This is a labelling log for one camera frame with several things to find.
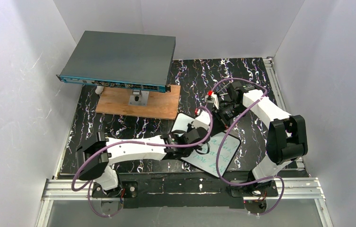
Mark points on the grey network switch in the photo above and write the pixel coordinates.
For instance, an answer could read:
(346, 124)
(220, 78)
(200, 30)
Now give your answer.
(121, 60)

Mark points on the white cylinder switch foot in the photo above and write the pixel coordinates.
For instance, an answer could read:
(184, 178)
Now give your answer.
(99, 90)

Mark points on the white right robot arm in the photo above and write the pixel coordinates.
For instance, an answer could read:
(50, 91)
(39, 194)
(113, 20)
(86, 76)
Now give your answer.
(286, 138)

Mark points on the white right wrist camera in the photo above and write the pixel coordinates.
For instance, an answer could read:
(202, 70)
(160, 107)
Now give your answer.
(211, 100)

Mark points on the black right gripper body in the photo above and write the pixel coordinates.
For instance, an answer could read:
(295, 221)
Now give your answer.
(228, 110)

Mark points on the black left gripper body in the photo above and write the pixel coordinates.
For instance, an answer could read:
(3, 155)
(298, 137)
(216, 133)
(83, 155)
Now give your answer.
(192, 127)

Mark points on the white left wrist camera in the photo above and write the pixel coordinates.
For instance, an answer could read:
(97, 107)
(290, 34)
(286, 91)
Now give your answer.
(201, 120)

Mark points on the grey metal bracket stand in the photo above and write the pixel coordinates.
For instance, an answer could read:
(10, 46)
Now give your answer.
(139, 98)

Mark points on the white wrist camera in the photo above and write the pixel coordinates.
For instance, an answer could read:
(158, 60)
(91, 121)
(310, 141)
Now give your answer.
(201, 120)
(211, 100)

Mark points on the aluminium right side rail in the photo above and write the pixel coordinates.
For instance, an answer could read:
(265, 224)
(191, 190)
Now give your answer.
(269, 65)

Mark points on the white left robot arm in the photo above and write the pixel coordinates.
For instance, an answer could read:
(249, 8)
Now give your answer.
(97, 154)

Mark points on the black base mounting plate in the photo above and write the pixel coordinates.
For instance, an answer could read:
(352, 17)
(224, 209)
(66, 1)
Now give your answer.
(184, 189)

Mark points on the plywood board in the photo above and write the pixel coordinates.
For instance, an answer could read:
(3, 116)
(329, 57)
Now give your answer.
(160, 105)

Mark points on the aluminium front frame rail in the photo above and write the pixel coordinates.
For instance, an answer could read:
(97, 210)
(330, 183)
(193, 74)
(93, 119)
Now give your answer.
(292, 188)

